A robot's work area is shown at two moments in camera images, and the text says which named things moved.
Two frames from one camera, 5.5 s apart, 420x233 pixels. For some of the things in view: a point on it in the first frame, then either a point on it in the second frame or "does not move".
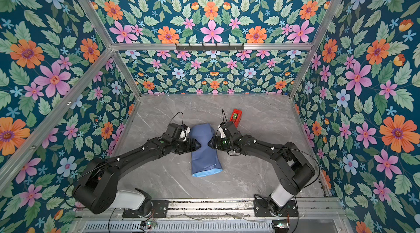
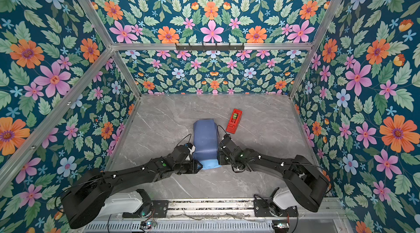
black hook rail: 210,47 does not move
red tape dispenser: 235,117 does not move
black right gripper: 216,143 to 220,155
